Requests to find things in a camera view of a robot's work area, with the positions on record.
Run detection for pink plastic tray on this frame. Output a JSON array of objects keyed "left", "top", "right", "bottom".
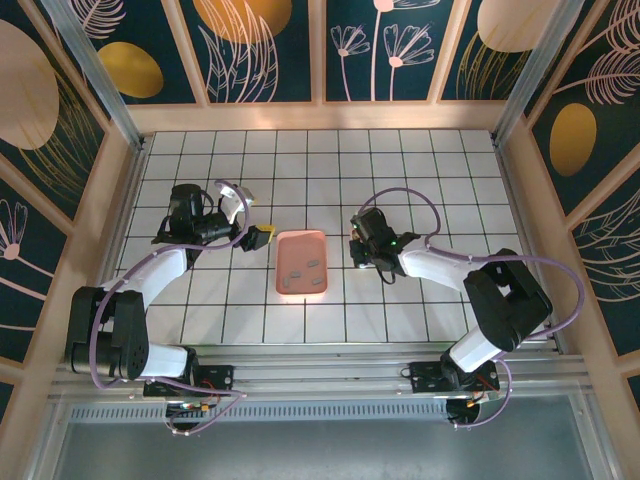
[{"left": 274, "top": 228, "right": 330, "bottom": 302}]

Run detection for perforated metal strip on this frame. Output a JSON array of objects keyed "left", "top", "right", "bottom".
[{"left": 67, "top": 402, "right": 589, "bottom": 424}]

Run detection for navy panel cream circle gold lines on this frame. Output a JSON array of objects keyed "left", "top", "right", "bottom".
[
  {"left": 438, "top": 0, "right": 549, "bottom": 103},
  {"left": 0, "top": 0, "right": 111, "bottom": 226}
]

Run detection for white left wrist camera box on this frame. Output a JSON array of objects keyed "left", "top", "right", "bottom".
[{"left": 215, "top": 182, "right": 257, "bottom": 225}]

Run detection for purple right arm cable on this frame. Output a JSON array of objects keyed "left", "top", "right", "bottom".
[{"left": 360, "top": 187, "right": 586, "bottom": 432}]

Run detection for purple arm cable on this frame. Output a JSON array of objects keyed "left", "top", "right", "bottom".
[
  {"left": 89, "top": 178, "right": 254, "bottom": 437},
  {"left": 360, "top": 187, "right": 586, "bottom": 432}
]

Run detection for aluminium table side rail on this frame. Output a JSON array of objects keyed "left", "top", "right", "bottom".
[
  {"left": 69, "top": 142, "right": 151, "bottom": 364},
  {"left": 492, "top": 139, "right": 574, "bottom": 356}
]

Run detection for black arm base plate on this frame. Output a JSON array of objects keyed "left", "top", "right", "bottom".
[
  {"left": 399, "top": 361, "right": 454, "bottom": 396},
  {"left": 143, "top": 363, "right": 236, "bottom": 400}
]

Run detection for navy wall panel pink flowers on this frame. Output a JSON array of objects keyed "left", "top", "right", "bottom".
[{"left": 322, "top": 0, "right": 456, "bottom": 105}]

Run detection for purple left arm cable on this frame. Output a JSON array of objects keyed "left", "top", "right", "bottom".
[{"left": 89, "top": 178, "right": 254, "bottom": 437}]

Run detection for navy wall panel yellow oval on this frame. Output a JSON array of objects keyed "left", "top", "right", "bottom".
[{"left": 79, "top": 0, "right": 210, "bottom": 106}]

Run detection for navy wall panel single flower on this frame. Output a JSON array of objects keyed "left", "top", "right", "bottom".
[{"left": 0, "top": 154, "right": 76, "bottom": 364}]

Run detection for navy wall panel orange circle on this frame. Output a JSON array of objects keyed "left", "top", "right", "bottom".
[{"left": 178, "top": 0, "right": 317, "bottom": 105}]

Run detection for aluminium frame post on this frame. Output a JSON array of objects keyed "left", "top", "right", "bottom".
[
  {"left": 491, "top": 0, "right": 587, "bottom": 147},
  {"left": 40, "top": 0, "right": 149, "bottom": 151}
]

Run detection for navy wall panel oval fern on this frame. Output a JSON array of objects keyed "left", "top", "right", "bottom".
[{"left": 523, "top": 0, "right": 640, "bottom": 219}]

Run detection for navy wall panel pink fern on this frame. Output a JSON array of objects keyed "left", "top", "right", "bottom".
[{"left": 569, "top": 162, "right": 640, "bottom": 359}]

